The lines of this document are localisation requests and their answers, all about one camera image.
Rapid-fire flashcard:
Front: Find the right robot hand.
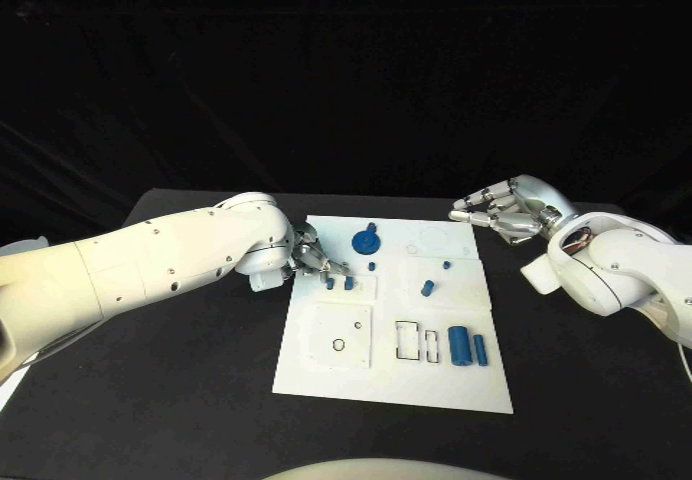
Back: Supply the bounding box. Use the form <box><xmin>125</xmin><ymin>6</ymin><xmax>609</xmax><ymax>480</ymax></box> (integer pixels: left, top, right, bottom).
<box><xmin>447</xmin><ymin>174</ymin><xmax>584</xmax><ymax>247</ymax></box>

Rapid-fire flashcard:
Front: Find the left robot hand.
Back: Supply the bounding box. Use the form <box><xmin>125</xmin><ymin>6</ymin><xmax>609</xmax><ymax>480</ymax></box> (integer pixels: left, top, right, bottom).
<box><xmin>279</xmin><ymin>221</ymin><xmax>350</xmax><ymax>286</ymax></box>

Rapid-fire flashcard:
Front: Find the white task board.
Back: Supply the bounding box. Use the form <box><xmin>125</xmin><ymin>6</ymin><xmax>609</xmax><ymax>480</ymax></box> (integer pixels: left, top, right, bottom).
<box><xmin>271</xmin><ymin>214</ymin><xmax>514</xmax><ymax>415</ymax></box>

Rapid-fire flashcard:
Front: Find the blue gear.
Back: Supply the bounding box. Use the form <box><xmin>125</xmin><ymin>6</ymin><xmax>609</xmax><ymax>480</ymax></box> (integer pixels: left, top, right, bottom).
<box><xmin>350</xmin><ymin>221</ymin><xmax>383</xmax><ymax>256</ymax></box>

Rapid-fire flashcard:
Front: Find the thick blue cylinder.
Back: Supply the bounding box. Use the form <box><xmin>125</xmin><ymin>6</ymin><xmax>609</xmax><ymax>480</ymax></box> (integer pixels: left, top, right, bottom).
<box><xmin>447</xmin><ymin>325</ymin><xmax>474</xmax><ymax>367</ymax></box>

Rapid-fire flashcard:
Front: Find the white cable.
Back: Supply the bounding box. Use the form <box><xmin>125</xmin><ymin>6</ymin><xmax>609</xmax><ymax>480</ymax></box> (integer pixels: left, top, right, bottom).
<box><xmin>676</xmin><ymin>340</ymin><xmax>692</xmax><ymax>384</ymax></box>

